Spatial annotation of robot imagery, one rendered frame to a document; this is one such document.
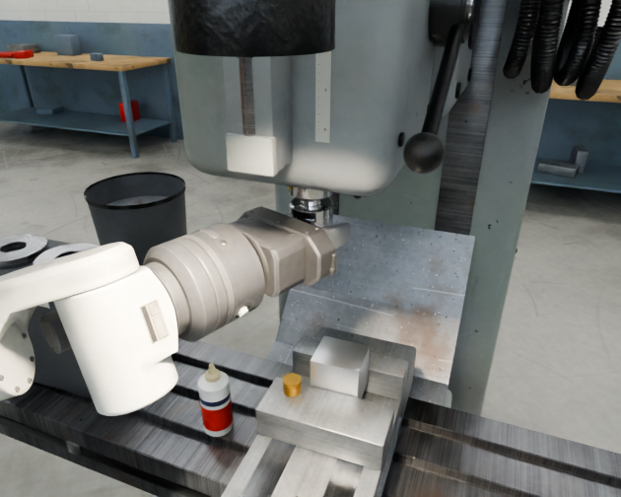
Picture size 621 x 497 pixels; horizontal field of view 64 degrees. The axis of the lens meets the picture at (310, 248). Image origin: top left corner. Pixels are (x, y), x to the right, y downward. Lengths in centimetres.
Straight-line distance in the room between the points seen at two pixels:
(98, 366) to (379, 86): 29
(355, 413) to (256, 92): 37
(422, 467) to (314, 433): 18
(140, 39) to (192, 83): 557
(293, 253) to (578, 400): 199
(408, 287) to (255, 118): 59
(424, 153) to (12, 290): 30
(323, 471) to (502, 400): 169
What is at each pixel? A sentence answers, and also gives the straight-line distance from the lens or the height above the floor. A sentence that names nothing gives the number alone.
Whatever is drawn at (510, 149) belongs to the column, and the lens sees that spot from 85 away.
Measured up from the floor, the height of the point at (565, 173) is 26.
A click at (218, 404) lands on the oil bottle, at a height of 99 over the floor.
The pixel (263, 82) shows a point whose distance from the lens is 37.
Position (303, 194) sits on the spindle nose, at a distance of 50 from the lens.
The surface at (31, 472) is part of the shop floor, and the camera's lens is 210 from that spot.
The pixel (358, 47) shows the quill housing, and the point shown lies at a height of 143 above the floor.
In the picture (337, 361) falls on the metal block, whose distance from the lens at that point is 60.
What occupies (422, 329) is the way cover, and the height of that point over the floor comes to 94.
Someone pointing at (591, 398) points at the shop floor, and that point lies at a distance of 239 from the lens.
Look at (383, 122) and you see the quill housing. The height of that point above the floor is 138.
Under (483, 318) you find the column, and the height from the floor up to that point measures 93.
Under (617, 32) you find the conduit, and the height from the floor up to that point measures 143.
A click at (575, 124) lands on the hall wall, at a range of 477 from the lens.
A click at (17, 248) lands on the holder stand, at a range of 87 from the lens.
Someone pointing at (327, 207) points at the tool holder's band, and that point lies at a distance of 51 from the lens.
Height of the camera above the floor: 146
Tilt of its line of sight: 27 degrees down
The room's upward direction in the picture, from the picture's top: straight up
